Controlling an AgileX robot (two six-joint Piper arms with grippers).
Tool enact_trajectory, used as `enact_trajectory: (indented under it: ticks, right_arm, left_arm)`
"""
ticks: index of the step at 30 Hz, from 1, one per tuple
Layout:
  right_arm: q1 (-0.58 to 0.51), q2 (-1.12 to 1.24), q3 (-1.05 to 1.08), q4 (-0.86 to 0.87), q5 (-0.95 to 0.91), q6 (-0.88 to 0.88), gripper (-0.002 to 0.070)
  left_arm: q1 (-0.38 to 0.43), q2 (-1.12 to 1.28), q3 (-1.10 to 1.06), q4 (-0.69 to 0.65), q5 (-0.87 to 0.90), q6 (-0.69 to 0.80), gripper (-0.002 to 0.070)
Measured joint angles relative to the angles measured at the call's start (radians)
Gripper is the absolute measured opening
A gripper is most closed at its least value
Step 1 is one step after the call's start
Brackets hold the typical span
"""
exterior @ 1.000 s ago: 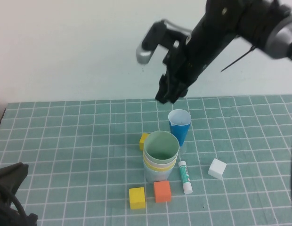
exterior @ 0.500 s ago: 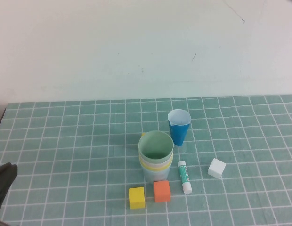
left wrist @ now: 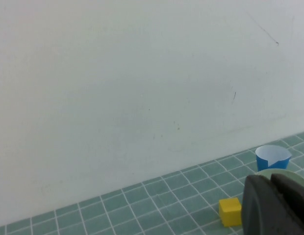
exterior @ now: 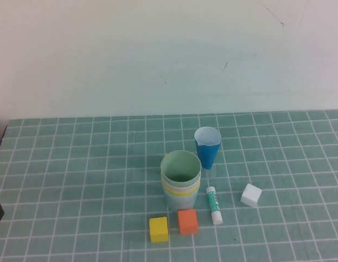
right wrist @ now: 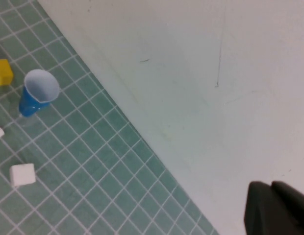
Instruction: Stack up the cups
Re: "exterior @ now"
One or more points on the green white glue stick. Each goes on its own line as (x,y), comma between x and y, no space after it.
(213,203)

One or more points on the light blue plastic cup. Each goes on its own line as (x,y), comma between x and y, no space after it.
(180,204)

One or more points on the pink plastic cup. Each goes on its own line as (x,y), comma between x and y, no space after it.
(182,189)

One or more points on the orange wooden cube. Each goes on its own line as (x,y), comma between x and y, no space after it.
(188,222)

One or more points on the green plastic cup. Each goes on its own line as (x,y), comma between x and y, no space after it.
(180,166)

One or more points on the yellow plastic cup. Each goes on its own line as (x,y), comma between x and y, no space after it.
(182,194)

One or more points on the green grid table mat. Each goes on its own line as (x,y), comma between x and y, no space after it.
(76,163)

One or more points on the blue paper cone cup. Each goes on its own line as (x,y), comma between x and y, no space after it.
(207,155)

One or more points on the white cube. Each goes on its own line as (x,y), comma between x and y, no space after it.
(250,195)

